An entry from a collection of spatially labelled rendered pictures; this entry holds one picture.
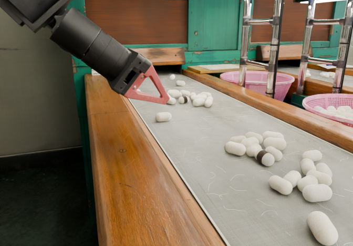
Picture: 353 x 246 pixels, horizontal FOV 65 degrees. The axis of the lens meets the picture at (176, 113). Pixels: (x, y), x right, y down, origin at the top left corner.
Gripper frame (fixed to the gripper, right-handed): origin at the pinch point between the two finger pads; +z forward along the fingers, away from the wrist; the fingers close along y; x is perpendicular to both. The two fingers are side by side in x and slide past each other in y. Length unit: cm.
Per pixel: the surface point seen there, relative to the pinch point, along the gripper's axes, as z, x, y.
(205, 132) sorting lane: 13.1, 0.5, 3.6
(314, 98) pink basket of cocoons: 39.3, -23.8, 12.1
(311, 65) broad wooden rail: 80, -56, 69
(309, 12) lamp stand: 36, -50, 33
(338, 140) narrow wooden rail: 27.1, -13.0, -10.6
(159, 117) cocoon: 6.8, 4.2, 12.1
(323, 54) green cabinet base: 86, -67, 74
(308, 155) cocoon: 19.5, -6.8, -14.0
